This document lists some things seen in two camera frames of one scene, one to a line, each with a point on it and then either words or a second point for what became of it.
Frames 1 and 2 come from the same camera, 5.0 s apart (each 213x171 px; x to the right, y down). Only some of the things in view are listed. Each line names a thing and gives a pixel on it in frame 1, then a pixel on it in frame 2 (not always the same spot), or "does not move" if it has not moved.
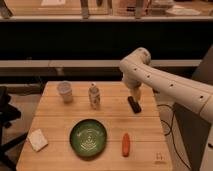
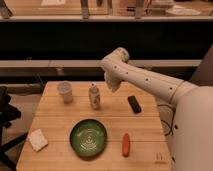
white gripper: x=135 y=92 to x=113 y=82
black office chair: x=8 y=114 does not move
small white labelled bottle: x=94 y=96 does not move
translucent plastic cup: x=65 y=89 does not move
